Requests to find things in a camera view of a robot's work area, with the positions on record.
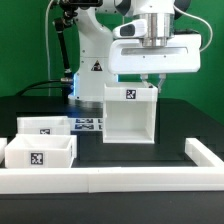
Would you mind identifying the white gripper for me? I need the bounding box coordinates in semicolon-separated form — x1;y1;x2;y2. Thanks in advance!
108;34;201;93

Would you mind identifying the white drawer cabinet box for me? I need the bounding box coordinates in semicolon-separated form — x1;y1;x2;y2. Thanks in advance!
103;82;158;144

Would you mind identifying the white front drawer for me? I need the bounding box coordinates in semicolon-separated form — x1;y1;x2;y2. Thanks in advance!
5;134;77;168

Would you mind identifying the white drawer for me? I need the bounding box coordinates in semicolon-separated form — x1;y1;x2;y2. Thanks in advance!
5;134;77;168
17;116;71;135

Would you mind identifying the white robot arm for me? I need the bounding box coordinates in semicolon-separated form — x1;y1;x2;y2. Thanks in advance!
73;0;202;106

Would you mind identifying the white rear drawer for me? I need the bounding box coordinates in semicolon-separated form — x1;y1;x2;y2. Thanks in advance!
17;116;71;135

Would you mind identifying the fiducial marker sheet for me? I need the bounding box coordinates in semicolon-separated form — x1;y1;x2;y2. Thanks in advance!
69;118;103;131

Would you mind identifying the white left fence block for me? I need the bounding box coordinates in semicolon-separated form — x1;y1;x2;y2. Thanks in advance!
0;138;7;164

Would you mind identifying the white right fence rail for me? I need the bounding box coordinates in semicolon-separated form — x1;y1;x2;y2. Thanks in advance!
185;138;224;168

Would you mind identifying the white fence rail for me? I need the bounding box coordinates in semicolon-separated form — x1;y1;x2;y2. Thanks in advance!
185;138;224;168
0;167;224;194

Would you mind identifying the white front fence rail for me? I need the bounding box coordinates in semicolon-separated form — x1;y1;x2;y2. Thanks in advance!
0;167;224;194

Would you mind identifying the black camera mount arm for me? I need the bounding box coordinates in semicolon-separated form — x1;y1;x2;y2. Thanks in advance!
52;0;103;84

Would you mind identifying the black cable on table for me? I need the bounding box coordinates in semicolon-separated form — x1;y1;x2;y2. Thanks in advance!
14;79;74;98

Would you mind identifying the grey hanging cable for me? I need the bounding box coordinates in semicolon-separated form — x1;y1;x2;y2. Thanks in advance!
44;0;56;81

